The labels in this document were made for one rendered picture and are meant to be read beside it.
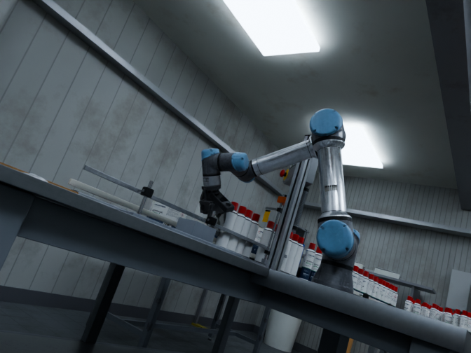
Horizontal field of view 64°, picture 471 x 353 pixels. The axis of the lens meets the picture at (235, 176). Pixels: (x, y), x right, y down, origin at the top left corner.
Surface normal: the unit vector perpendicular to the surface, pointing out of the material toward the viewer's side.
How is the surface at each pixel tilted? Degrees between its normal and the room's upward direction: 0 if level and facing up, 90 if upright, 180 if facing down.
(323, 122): 85
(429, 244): 90
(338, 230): 100
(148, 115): 90
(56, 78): 90
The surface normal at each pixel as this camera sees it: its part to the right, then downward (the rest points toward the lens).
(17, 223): 0.68, 0.04
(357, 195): -0.51, -0.37
